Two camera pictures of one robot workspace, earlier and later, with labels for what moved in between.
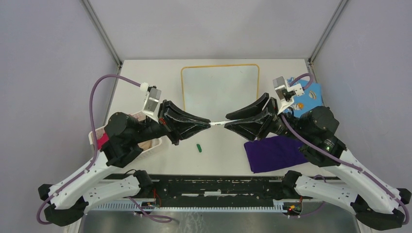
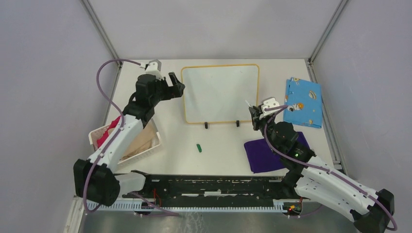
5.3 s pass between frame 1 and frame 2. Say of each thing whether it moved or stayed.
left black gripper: moved
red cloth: stayed
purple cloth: stayed
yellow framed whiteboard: stayed
